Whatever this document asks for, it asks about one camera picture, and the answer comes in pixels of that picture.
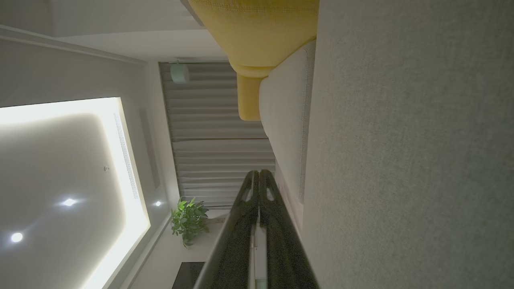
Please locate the grey sofa seat cushion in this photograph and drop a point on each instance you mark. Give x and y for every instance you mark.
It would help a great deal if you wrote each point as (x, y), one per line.
(401, 160)
(285, 120)

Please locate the round white device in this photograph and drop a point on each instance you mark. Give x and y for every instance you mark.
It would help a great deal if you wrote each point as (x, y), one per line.
(179, 74)

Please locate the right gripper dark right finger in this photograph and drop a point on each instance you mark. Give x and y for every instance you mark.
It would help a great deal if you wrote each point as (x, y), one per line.
(283, 249)

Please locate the long white air vent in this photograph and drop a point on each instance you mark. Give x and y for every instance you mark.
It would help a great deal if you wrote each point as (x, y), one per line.
(126, 156)

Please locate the yellow sofa armrest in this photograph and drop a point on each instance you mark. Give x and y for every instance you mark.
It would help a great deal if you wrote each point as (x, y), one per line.
(248, 100)

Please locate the green leafy plant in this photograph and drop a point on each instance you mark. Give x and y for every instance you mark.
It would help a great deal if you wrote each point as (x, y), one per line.
(188, 220)

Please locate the yellow sofa backrest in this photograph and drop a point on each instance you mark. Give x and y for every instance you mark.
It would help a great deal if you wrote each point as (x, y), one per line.
(257, 32)

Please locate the black flat television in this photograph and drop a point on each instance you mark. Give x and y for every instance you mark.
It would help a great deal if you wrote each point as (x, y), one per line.
(188, 277)

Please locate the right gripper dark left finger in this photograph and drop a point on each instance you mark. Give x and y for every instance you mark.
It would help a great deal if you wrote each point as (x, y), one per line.
(235, 245)

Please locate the grey pleated curtain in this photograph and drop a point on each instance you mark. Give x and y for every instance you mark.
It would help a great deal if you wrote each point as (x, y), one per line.
(209, 120)

